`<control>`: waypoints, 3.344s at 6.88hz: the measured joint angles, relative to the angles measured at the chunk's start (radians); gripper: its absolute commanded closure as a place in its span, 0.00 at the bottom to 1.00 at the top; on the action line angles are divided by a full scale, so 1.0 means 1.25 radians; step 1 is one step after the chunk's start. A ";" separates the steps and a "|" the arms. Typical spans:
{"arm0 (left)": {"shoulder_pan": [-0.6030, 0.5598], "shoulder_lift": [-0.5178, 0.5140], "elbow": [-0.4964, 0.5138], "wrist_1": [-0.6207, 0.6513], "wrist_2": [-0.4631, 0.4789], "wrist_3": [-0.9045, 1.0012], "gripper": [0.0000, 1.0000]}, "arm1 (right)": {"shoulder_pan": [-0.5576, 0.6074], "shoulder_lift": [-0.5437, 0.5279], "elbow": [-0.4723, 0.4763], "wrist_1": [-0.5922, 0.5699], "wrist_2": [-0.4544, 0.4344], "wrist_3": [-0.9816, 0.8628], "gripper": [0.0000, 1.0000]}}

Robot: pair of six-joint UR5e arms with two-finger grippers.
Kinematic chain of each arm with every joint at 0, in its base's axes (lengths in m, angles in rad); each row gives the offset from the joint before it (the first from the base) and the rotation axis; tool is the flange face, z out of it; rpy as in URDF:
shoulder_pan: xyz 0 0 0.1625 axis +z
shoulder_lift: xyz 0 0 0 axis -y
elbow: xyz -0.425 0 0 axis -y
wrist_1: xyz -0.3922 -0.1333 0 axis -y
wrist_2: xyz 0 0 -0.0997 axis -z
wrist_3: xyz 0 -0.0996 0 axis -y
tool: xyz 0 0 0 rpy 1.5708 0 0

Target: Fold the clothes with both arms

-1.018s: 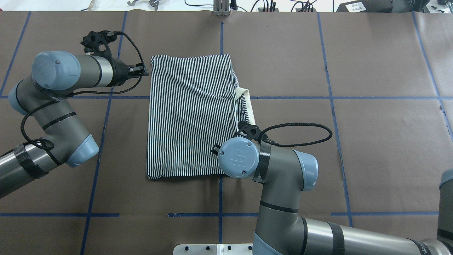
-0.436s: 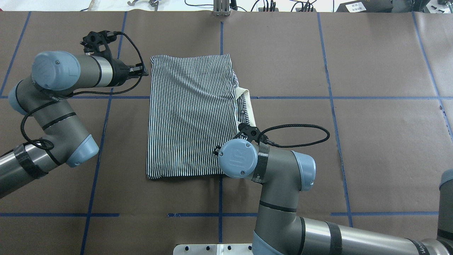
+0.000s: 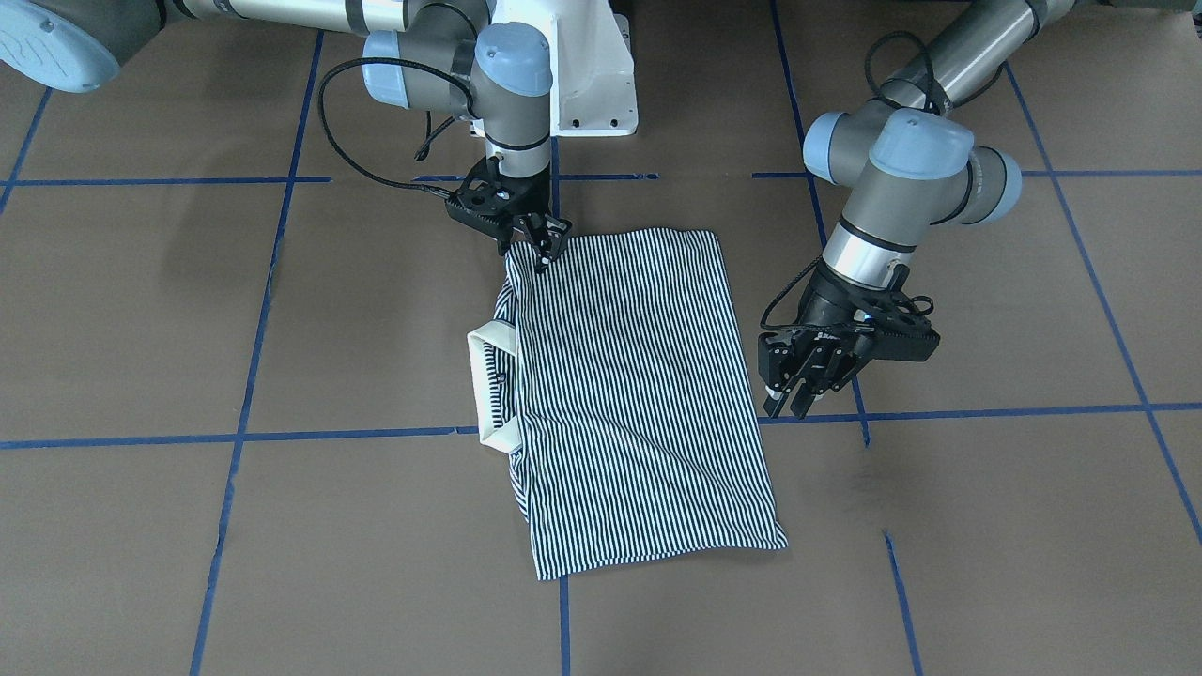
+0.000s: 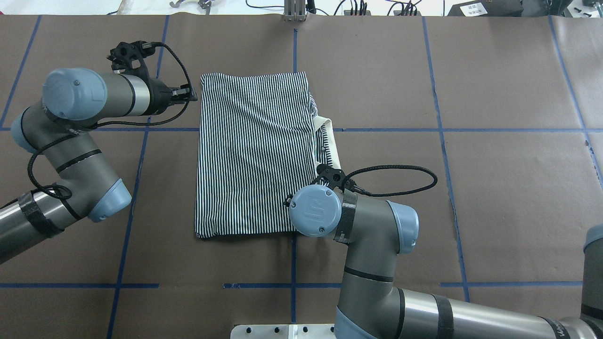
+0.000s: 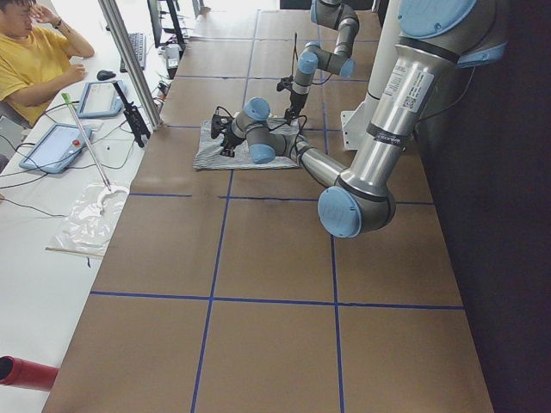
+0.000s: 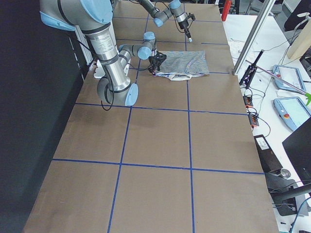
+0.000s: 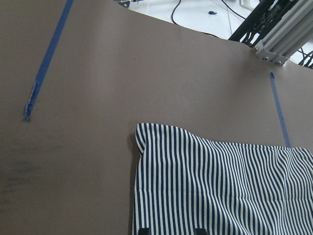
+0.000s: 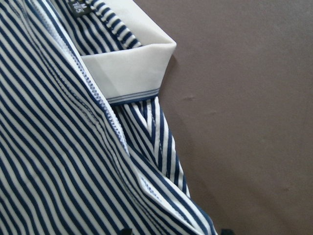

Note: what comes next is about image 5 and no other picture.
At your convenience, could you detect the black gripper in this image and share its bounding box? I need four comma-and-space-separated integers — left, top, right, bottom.
284, 89, 306, 122
220, 127, 241, 157

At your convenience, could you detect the striped polo shirt white collar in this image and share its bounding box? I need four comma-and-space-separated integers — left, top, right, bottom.
193, 120, 298, 170

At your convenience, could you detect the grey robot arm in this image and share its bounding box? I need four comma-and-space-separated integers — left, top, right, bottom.
211, 1, 510, 237
276, 1, 360, 124

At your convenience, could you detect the black clamp stand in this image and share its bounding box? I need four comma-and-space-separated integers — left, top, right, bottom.
112, 82, 151, 148

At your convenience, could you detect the blue teach pendant far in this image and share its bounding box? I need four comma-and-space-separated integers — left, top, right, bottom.
77, 81, 123, 119

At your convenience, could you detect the blue teach pendant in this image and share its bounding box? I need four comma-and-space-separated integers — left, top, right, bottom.
77, 81, 123, 119
19, 123, 86, 174

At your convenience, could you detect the black keyboard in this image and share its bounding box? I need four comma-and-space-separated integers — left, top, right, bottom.
128, 33, 146, 70

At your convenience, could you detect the black computer mouse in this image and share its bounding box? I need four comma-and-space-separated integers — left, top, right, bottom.
96, 70, 116, 82

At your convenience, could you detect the clear plastic bag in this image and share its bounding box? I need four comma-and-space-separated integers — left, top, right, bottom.
46, 182, 129, 258

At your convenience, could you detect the blue teach pendant near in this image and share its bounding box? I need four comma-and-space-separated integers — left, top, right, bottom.
19, 123, 86, 174

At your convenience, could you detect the long grabber stick green tip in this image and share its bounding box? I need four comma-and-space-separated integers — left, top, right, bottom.
61, 92, 113, 194

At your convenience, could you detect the person in yellow shirt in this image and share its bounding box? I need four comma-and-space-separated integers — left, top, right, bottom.
1, 1, 95, 126

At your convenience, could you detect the red cylinder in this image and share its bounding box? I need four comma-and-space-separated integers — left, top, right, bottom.
1, 355, 59, 391

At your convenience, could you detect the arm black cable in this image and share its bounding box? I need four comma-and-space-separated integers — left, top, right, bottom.
293, 33, 335, 87
214, 105, 311, 163

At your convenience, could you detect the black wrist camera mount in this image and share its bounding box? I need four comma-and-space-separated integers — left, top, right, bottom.
276, 76, 294, 92
210, 114, 232, 139

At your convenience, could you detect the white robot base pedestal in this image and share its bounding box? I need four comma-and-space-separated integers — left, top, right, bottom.
341, 0, 400, 151

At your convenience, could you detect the aluminium frame post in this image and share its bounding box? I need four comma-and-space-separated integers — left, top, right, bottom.
98, 0, 163, 131

